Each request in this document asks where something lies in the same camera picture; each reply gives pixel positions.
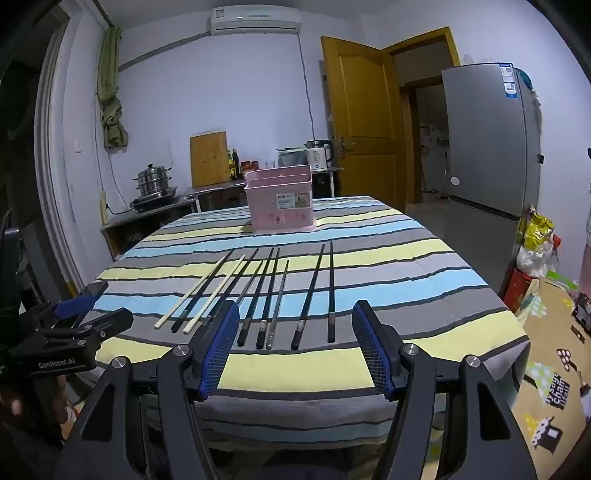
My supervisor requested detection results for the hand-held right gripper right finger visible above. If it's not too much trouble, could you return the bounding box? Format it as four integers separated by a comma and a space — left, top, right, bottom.
352, 299, 539, 480

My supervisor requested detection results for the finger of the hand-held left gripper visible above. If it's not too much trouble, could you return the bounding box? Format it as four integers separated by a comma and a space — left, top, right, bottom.
44, 308, 134, 347
36, 281, 110, 330

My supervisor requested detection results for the pink plastic utensil basket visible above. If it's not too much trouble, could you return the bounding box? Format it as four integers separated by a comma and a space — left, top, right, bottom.
244, 165, 317, 233

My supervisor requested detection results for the white electric kettle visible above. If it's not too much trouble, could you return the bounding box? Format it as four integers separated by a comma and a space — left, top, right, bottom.
305, 139, 334, 171

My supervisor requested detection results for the low metal stove stand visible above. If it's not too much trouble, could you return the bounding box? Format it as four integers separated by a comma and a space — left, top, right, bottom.
100, 196, 199, 260

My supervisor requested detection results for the cartoon floor mat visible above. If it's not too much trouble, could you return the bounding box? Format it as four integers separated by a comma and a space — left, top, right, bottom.
510, 272, 591, 467

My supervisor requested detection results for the red box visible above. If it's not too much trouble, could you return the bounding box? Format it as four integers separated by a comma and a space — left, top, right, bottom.
503, 268, 532, 311

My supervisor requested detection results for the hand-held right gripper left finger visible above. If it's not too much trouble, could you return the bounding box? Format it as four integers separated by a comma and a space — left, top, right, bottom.
53, 300, 241, 480

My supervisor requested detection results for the thin grey chopstick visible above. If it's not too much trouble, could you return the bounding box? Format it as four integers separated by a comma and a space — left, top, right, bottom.
235, 260, 269, 305
265, 259, 290, 350

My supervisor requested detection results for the yellow wooden door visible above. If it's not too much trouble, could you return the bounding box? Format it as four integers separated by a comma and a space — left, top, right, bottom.
321, 36, 407, 204

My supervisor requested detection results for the yellow door frame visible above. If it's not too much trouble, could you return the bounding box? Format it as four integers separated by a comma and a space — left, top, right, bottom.
379, 26, 462, 206

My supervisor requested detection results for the grey refrigerator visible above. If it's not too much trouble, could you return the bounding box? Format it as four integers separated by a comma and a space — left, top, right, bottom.
440, 62, 542, 291

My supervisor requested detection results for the person's left hand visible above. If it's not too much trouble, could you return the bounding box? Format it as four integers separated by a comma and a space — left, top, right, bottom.
0, 375, 71, 443

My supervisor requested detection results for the wooden cutting board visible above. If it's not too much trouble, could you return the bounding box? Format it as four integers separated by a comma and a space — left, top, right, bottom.
189, 131, 232, 188

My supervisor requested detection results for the yellow snack bag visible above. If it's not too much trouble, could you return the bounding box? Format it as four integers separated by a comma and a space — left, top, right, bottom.
524, 208, 556, 252

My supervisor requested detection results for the steel steamer pot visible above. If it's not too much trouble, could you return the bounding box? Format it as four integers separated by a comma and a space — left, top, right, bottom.
133, 163, 174, 197

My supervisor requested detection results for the green curtain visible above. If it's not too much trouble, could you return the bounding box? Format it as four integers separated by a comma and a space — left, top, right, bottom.
96, 25, 129, 149

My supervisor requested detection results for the air conditioner cable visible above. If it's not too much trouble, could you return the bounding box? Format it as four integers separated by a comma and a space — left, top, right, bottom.
298, 34, 317, 141

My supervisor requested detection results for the metal bowl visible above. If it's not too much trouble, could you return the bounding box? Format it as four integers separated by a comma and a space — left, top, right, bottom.
276, 148, 308, 168

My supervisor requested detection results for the white air conditioner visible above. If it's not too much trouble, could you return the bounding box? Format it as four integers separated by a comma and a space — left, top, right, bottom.
210, 6, 303, 37

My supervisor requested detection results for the striped tablecloth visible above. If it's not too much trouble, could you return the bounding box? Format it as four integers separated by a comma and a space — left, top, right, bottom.
95, 196, 531, 450

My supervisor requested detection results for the white plastic bag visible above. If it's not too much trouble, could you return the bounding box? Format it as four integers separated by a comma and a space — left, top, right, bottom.
516, 240, 557, 278

